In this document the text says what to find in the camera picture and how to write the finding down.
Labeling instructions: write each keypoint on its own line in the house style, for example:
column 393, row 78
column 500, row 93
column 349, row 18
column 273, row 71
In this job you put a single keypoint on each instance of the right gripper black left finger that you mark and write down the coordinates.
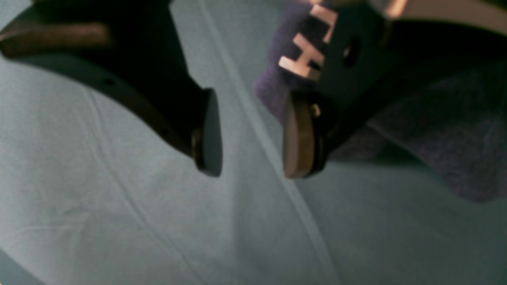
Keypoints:
column 130, row 51

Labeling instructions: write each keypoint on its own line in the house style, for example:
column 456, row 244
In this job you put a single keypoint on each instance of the teal table cloth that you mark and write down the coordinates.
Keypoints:
column 91, row 196

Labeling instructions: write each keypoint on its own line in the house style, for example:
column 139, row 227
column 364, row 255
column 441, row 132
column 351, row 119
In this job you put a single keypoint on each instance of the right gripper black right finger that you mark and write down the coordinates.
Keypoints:
column 380, row 51

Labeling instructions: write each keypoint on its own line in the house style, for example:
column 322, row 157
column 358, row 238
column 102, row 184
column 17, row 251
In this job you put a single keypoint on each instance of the blue heathered T-shirt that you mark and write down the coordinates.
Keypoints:
column 457, row 125

